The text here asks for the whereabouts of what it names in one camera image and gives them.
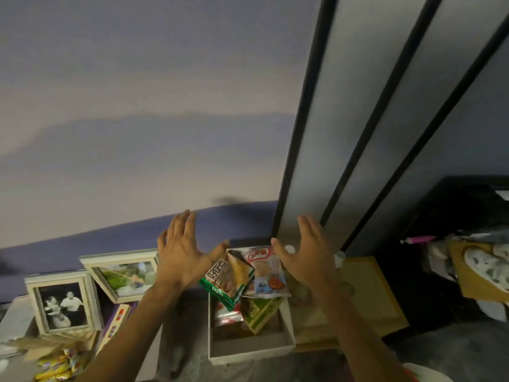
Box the person's right hand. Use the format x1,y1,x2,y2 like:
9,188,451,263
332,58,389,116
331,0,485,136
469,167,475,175
270,215,339,293

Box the person's left hand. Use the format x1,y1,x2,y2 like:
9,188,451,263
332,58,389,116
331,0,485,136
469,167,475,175
154,210,231,293

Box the white blue snack packet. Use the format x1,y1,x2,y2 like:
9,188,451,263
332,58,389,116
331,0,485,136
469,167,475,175
229,245,292,300

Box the green chips snack packet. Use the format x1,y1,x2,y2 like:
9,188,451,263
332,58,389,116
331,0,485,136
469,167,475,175
198,250,255,313

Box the red-white wafer packet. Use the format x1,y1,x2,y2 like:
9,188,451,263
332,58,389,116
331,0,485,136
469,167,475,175
214,300,244,327

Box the white cardboard box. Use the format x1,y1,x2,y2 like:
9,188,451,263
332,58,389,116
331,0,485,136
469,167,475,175
207,290,296,367

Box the cream trash bin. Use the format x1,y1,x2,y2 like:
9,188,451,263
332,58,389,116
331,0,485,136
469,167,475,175
401,362,455,382

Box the yellow candy wrappers pile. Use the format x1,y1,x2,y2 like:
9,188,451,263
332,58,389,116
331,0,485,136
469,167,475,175
33,348,91,382

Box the person's left forearm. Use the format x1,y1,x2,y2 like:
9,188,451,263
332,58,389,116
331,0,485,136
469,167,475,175
75,284,188,382

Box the person's right forearm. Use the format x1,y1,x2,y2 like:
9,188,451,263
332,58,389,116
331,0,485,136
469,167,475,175
318,286,415,382

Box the purple paper sheet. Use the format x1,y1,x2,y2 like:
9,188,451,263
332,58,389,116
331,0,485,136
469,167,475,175
101,301,139,340

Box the yellow wooden stool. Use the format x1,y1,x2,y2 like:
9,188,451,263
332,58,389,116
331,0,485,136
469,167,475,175
288,256,410,353

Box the wooden strip red marks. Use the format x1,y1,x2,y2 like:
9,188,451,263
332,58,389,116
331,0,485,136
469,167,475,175
95,303,132,355

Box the white child sandal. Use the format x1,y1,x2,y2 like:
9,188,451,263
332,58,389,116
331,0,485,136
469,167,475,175
427,242,451,272
463,246,509,294

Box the wooden stick rack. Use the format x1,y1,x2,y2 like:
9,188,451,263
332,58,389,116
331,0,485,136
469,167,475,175
2,329,99,355

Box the brown cardboard sheet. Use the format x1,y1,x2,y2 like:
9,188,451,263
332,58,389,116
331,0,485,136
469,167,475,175
448,240,509,306

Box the grey flat packet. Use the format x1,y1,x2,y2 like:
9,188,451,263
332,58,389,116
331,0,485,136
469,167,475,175
0,294,37,343

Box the white folded paper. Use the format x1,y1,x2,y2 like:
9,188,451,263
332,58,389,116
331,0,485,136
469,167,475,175
476,300,508,324

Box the green landscape photo frame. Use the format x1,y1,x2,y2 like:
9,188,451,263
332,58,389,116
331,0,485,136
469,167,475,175
78,249,161,305

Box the black white photo frame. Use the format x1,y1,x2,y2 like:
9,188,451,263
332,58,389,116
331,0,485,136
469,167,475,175
24,269,104,335

